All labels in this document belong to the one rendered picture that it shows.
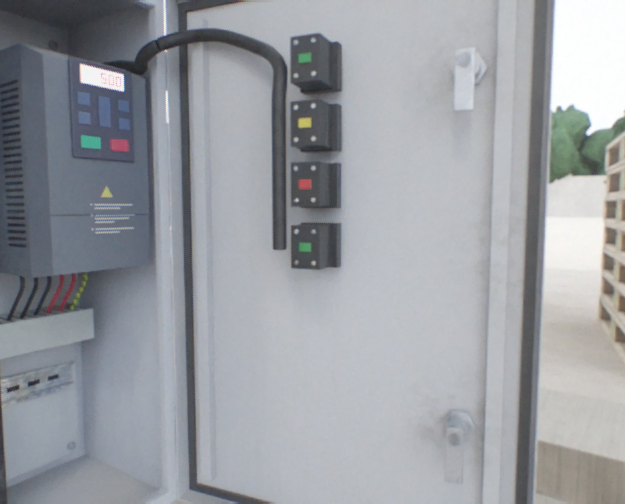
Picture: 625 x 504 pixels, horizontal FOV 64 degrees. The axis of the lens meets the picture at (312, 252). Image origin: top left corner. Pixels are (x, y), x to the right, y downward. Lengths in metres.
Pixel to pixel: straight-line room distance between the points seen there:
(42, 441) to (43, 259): 0.31
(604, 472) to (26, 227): 1.49
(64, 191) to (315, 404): 0.34
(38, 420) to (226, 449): 0.26
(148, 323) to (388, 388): 0.31
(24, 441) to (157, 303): 0.26
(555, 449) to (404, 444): 1.13
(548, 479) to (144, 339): 1.31
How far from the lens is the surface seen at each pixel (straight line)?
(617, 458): 1.64
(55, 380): 0.77
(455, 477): 0.52
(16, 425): 0.76
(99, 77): 0.58
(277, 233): 0.49
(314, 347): 0.55
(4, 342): 0.66
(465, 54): 0.47
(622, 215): 2.73
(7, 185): 0.60
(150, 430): 0.70
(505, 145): 0.48
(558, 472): 1.69
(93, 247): 0.56
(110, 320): 0.72
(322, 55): 0.50
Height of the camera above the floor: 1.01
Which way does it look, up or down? 5 degrees down
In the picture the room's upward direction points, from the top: straight up
